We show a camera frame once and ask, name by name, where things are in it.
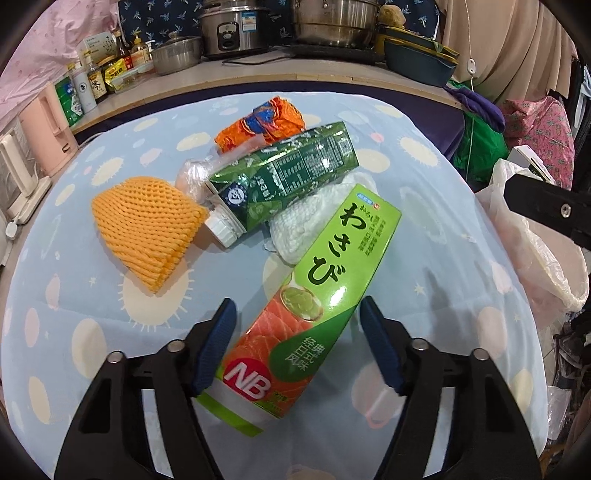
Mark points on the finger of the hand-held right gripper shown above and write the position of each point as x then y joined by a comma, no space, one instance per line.
549,205

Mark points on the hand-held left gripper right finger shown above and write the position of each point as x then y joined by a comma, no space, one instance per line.
381,346

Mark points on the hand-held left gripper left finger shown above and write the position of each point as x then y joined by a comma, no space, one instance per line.
214,341

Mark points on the bin with white liner bag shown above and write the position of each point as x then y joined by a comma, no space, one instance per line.
545,272

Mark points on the light green paste box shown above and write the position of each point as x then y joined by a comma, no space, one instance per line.
318,286

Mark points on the orange foam fruit net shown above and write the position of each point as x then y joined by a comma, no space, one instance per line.
147,226

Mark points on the white paper towel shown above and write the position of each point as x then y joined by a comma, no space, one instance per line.
300,226

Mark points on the clear plastic bag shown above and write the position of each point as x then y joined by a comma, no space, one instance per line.
194,175

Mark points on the dark green drink carton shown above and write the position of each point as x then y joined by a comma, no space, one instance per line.
286,170

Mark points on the orange and blue wrapper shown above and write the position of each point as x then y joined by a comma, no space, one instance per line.
272,120

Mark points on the pink pineapple print cloth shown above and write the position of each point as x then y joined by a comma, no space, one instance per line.
545,129

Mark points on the green plastic bag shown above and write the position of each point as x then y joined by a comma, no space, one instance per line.
485,152

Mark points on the purple cloth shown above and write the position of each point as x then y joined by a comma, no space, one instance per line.
480,108

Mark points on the dark hanging clothes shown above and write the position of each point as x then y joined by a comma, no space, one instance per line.
581,87

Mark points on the light blue dotted blanket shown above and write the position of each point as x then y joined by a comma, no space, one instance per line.
92,332

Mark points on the dark purple tablecloth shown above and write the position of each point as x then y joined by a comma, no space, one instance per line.
438,124

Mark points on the beige curtain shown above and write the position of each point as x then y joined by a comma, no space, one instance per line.
508,41

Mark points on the yellow green dish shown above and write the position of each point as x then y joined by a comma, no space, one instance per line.
445,54
415,34

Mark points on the dark blue bowl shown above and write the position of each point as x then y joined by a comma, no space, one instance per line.
415,67

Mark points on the white power plug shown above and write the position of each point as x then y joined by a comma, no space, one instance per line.
11,229

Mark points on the brown loofah sponge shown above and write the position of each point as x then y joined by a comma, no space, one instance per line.
392,16

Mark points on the white countertop appliance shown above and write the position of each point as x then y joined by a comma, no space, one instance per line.
18,170

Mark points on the black induction cooker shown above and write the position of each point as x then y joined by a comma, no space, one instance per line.
332,51

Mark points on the pink electric kettle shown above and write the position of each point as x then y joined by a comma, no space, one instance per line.
46,134

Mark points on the clear plastic container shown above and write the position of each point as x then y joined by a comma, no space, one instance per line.
134,81

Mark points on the green and white pack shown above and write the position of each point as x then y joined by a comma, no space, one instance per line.
67,104

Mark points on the steel steamer pot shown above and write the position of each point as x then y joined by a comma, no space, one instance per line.
332,27

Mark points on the white round bottle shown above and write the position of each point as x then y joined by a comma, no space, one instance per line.
83,90

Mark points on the brown label sauce bottle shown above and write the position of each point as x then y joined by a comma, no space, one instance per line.
97,83

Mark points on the yellow packet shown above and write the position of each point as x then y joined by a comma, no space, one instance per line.
116,74

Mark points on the small lidded steel pot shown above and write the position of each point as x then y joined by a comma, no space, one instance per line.
178,57

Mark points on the yellow pump bottle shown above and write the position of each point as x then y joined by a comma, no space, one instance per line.
141,53

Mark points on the dark sauce bottle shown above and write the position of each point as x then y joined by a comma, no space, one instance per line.
121,50

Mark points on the steel rice cooker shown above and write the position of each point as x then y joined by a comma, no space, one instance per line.
231,34

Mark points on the white printed box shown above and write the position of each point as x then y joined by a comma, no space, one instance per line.
94,50

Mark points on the pink dotted sheet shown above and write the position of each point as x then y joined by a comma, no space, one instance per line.
27,78

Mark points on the navy printed cloth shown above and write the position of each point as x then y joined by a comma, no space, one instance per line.
157,18

